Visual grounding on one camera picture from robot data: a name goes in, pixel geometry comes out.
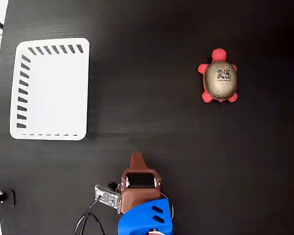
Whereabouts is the red turtle toy gold shell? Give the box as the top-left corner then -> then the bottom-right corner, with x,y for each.
197,48 -> 238,103

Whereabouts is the white plastic basket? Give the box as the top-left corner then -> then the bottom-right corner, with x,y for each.
9,37 -> 91,141

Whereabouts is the black table clamp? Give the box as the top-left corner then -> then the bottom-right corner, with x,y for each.
0,189 -> 16,208

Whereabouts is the bare camera circuit board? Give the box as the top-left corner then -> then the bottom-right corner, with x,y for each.
94,182 -> 121,210

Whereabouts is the white red servo wire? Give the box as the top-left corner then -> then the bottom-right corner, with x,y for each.
160,191 -> 174,222

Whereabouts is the black camera cable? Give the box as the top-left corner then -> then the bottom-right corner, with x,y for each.
74,199 -> 106,235

